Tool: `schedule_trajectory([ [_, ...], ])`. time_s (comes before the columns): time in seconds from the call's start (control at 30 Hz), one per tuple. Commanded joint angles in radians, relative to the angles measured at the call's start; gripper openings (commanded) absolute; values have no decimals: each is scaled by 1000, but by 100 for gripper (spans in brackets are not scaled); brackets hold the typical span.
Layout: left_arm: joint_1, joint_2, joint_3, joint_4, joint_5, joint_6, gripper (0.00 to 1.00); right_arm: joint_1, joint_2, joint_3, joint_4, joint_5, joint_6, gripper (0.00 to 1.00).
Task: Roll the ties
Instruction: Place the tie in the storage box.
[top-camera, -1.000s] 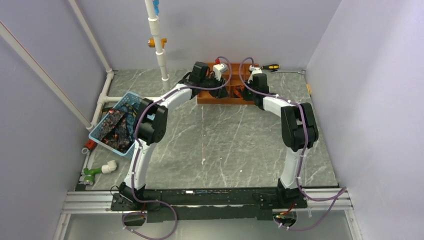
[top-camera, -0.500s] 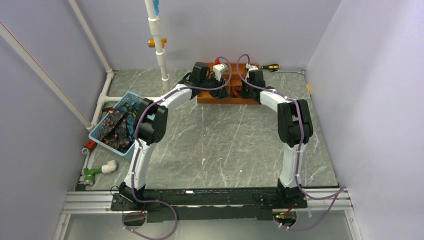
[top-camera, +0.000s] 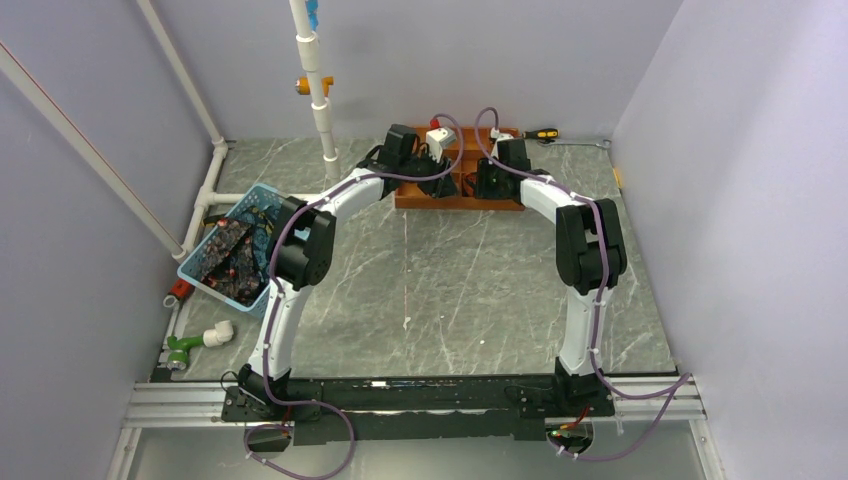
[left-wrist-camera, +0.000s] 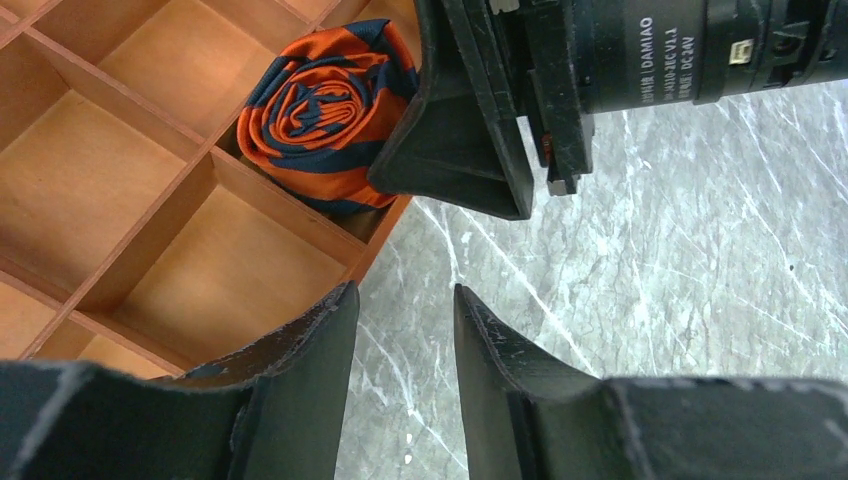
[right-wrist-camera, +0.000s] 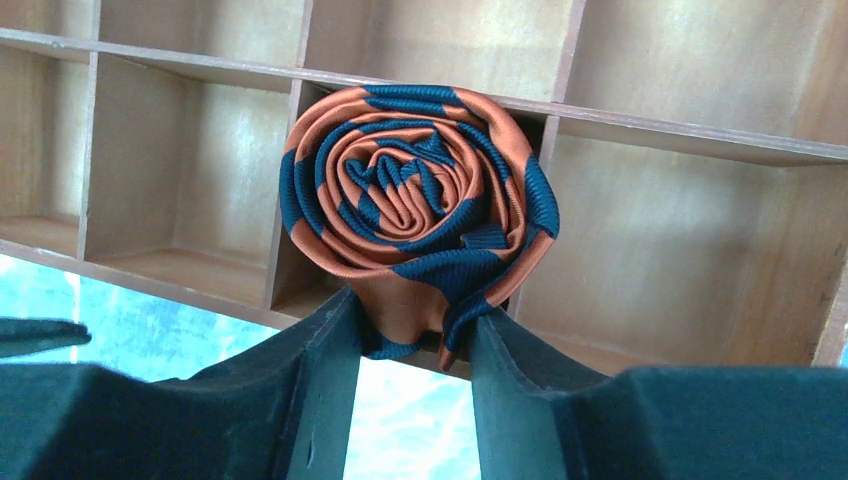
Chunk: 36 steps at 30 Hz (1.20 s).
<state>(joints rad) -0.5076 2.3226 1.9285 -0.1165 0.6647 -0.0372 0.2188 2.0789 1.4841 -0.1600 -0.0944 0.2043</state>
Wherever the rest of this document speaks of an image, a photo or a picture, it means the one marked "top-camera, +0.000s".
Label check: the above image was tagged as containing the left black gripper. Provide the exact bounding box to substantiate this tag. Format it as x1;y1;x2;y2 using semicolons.
400;147;460;201

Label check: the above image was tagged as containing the brown compartment tray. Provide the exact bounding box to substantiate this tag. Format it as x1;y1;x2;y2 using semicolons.
393;126;524;211

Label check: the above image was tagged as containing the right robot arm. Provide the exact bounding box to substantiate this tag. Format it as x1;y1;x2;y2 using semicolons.
475;134;627;415

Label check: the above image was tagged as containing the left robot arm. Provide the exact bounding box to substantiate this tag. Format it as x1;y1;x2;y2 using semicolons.
237;124;463;420

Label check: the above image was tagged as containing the dark patterned ties pile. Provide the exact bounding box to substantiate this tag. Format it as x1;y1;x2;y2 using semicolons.
197;206;279;306

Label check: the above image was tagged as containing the orange black screwdriver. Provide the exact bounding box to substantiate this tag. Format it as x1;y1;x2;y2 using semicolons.
523;128;559;142

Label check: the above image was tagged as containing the silver wrench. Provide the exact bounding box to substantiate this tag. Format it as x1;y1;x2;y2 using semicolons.
540;139;612;150

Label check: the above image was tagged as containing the orange pipe clamp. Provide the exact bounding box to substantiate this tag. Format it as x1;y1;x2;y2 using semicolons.
295;76;335;97

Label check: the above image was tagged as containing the white pvc pipe stand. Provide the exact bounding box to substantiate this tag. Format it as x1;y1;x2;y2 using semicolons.
289;0;341;182

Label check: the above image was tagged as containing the blue plastic basket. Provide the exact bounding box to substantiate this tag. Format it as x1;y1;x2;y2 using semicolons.
178;183;283;318

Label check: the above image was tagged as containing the green white pipe fitting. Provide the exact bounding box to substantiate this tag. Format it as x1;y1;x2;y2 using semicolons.
165;320;234;371

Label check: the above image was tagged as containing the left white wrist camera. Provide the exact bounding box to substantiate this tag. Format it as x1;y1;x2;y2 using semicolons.
424;117;457;162

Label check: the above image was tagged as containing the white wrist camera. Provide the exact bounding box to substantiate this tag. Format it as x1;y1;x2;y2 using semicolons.
424;117;457;162
489;128;515;147

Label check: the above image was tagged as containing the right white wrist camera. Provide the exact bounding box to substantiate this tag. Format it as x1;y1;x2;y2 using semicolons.
489;128;515;147

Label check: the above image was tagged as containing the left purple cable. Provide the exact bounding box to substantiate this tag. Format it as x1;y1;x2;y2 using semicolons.
243;112;466;480

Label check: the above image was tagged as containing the purple cable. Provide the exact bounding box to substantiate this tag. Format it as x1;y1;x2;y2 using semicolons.
474;107;692;464
243;112;466;480

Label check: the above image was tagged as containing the white corner pipe frame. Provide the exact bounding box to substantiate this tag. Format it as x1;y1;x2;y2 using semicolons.
135;1;244;262

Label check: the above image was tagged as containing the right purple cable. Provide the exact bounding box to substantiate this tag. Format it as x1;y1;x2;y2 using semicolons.
474;107;692;464

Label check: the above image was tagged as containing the white diagonal wall pipe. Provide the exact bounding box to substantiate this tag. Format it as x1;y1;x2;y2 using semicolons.
1;43;187;260

